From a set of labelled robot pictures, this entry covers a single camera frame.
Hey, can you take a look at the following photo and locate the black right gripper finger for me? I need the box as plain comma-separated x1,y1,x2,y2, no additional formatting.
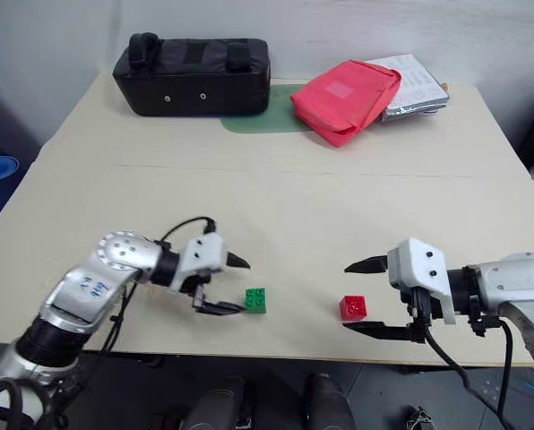
341,320,414,343
343,254,391,275

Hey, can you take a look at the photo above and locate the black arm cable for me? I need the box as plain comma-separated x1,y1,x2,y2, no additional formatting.
421,318,519,430
97,216,218,359

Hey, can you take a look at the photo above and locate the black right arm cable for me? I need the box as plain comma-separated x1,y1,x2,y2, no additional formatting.
421,318,519,430

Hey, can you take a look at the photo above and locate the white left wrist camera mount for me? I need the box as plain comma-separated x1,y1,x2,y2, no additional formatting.
169,232,228,293

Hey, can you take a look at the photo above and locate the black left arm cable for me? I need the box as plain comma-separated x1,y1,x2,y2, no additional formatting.
97,216,218,359

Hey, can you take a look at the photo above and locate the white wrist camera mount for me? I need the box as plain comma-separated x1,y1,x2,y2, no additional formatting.
386,236,457,326
169,232,228,293

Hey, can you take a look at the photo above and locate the silver foil packet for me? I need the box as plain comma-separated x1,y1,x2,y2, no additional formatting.
380,99,451,124

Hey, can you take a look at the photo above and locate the green mat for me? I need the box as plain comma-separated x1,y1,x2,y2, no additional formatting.
220,83,315,135

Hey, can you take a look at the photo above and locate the red toy brick cube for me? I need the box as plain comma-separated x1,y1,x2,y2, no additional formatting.
338,294,368,323

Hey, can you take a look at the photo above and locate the red fabric pouch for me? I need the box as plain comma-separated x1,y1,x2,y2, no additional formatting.
289,58,404,149

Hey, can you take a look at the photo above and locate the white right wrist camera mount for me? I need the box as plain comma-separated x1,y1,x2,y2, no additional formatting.
386,236,457,326

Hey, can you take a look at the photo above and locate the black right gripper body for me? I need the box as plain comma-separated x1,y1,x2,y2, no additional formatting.
399,287,445,344

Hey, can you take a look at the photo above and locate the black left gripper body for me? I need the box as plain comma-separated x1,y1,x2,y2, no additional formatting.
179,270,215,311

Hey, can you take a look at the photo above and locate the green toy brick cube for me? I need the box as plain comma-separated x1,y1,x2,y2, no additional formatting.
243,286,270,316

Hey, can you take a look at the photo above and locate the black fabric bag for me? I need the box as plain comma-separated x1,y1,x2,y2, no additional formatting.
111,31,272,119

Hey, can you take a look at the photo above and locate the dark rounded shape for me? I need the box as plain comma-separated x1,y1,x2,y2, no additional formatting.
184,375,257,430
304,372,356,430

